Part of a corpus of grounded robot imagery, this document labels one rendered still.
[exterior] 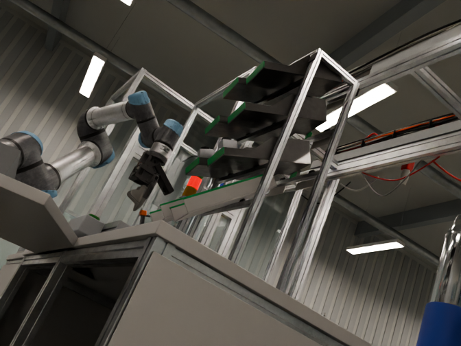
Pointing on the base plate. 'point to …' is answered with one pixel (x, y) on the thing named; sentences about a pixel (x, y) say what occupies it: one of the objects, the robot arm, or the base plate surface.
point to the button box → (86, 226)
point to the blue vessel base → (440, 325)
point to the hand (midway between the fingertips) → (137, 208)
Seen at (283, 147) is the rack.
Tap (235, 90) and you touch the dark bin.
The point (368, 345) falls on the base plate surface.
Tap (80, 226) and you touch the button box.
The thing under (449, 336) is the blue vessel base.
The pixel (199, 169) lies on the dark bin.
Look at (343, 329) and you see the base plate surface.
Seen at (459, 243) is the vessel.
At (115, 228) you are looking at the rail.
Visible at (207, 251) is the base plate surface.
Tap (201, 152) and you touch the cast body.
